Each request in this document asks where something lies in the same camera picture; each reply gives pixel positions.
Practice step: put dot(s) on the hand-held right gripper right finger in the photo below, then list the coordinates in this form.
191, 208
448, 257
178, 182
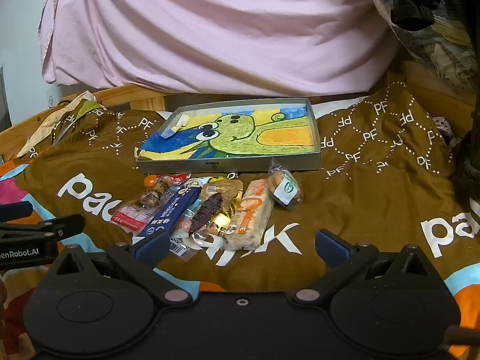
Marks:
332, 249

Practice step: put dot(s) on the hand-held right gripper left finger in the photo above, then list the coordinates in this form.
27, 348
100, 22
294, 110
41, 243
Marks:
150, 249

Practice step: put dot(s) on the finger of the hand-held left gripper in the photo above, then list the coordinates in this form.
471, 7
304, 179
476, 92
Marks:
15, 210
56, 227

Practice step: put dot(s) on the navy blue snack packet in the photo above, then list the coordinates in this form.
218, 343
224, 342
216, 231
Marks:
172, 210

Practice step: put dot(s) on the clear nut packet red label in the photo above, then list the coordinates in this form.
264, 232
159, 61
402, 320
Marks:
153, 195

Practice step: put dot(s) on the clear packet green label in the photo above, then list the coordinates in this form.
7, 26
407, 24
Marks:
285, 191

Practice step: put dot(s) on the orange white cracker packet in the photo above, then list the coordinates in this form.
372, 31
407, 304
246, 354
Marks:
249, 217

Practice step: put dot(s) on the gold foil snack packet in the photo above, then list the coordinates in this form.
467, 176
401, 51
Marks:
228, 189

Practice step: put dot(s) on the silver tray with cartoon drawing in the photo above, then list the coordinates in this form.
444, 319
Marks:
262, 142

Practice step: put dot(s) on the brown printed blanket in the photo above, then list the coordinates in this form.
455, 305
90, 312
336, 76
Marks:
356, 202

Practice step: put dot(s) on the beige patterned cloth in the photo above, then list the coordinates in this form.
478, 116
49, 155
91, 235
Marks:
75, 107

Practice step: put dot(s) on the dark cloth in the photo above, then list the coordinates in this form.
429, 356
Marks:
468, 165

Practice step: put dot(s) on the small floral white cloth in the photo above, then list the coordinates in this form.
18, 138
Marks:
444, 125

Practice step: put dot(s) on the grey floral quilt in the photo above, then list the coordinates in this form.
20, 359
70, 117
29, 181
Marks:
442, 52

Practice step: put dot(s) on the pink bed sheet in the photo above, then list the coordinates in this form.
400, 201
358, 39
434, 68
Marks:
206, 26

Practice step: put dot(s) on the wooden bed frame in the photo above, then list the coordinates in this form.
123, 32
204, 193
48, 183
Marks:
142, 99

